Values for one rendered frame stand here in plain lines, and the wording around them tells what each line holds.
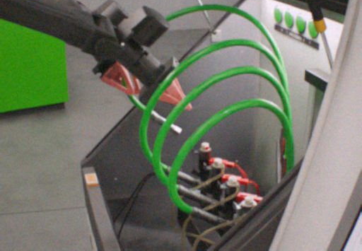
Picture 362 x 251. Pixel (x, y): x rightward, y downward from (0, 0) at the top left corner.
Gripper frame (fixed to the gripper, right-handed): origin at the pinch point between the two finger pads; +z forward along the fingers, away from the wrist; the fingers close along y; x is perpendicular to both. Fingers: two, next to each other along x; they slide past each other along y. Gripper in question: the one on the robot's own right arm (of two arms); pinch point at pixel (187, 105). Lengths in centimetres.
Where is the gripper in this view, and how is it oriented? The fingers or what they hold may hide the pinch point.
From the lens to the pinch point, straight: 99.3
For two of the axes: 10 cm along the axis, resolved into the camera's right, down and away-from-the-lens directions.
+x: -0.2, -3.7, 9.3
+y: 7.0, -6.7, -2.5
